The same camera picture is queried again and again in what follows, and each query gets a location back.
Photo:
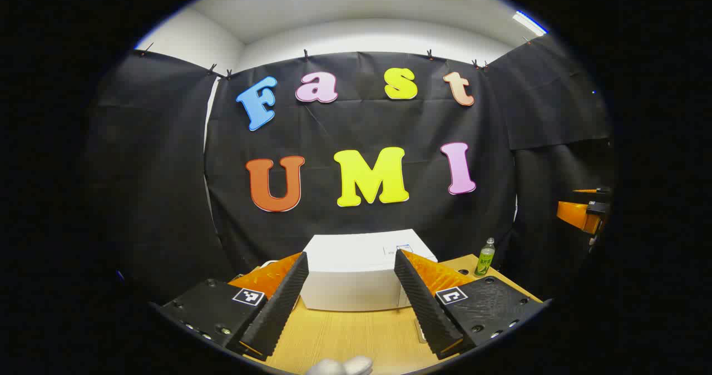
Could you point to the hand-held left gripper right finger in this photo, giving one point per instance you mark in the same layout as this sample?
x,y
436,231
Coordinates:
x,y
425,308

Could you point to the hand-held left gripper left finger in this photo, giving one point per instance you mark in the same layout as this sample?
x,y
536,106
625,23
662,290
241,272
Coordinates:
x,y
281,302

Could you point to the white microwave oven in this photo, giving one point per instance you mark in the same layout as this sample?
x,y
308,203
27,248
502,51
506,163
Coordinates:
x,y
356,275

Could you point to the green label drink bottle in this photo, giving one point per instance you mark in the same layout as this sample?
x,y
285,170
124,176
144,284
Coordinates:
x,y
485,261

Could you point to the ceiling light panel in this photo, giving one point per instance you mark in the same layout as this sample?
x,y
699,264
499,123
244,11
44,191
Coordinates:
x,y
529,23

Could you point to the black backdrop cloth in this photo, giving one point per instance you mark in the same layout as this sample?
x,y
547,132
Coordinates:
x,y
334,130

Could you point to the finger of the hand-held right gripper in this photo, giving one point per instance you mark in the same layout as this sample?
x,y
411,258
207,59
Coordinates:
x,y
575,213
601,191

